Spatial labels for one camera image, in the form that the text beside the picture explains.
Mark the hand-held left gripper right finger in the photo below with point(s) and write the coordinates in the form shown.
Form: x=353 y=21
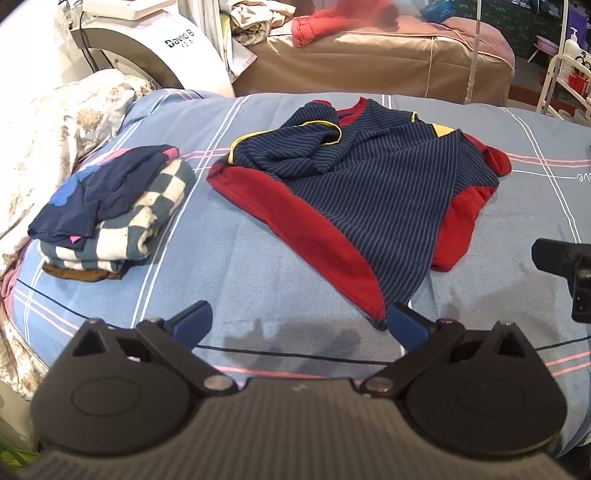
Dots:
x=408 y=325

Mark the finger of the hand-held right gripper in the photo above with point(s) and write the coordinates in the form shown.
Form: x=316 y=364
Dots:
x=554 y=258

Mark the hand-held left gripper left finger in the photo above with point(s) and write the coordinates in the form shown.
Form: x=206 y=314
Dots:
x=191 y=319

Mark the navy striped red sweater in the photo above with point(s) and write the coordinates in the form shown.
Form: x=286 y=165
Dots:
x=360 y=184

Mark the pile of light clothes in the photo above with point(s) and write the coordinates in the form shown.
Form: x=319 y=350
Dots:
x=258 y=18

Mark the green white checkered garment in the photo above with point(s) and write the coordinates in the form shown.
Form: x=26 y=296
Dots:
x=138 y=230

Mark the blue striped bedsheet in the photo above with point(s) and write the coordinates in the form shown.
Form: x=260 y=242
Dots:
x=277 y=258

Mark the brown folded garment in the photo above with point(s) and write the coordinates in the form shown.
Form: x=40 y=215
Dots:
x=78 y=274

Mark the navy garment with pink print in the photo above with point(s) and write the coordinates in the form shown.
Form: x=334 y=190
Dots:
x=111 y=189

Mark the white rack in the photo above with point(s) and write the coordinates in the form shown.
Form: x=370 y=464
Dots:
x=561 y=69

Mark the white pump bottle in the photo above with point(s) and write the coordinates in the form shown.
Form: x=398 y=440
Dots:
x=572 y=48

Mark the pink basin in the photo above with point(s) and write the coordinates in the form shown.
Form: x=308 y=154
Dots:
x=549 y=44

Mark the floral quilt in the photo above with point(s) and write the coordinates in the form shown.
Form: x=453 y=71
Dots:
x=46 y=129

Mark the pink blanket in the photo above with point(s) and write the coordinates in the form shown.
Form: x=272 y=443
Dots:
x=461 y=25

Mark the beige cloth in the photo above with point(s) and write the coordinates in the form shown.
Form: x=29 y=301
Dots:
x=369 y=64

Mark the blue bag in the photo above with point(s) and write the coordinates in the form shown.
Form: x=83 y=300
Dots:
x=438 y=11

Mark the white grey machine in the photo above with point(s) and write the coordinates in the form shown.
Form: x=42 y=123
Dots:
x=152 y=46

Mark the red garment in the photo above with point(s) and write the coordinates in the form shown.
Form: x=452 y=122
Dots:
x=332 y=23

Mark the metal tube frame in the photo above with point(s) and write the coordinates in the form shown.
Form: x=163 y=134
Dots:
x=475 y=46

